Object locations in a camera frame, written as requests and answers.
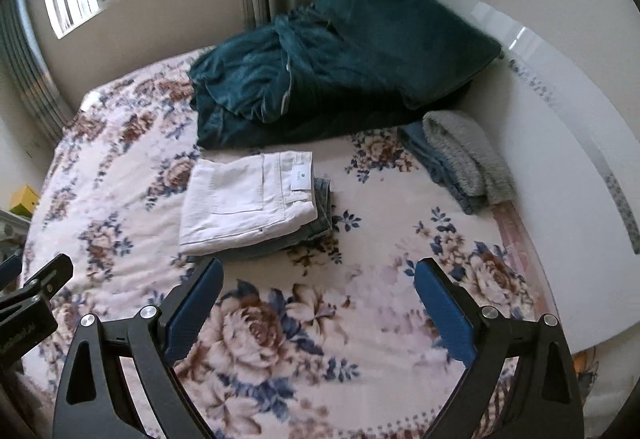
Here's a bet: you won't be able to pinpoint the white bed headboard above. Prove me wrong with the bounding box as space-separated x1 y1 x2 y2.
438 0 639 351

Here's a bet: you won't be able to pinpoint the grey fleece folded garment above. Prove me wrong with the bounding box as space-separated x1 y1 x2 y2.
422 110 515 206

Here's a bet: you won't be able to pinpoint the yellow box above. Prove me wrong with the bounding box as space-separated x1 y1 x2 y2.
9 184 39 218

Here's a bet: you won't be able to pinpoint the floral bed blanket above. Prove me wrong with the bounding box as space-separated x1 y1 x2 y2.
24 53 538 438

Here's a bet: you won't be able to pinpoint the dark teal pillow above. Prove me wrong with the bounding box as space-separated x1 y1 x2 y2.
314 0 501 110

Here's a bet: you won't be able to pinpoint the blue folded jeans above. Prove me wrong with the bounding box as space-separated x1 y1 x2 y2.
179 178 332 261

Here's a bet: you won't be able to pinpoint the left grey-green striped curtain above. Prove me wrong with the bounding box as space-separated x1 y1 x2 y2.
1 0 74 146

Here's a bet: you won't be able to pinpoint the dark teal velvet blanket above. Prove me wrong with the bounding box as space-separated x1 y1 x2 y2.
188 3 417 151

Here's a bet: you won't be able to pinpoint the white pants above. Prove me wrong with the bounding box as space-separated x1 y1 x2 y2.
179 151 318 256

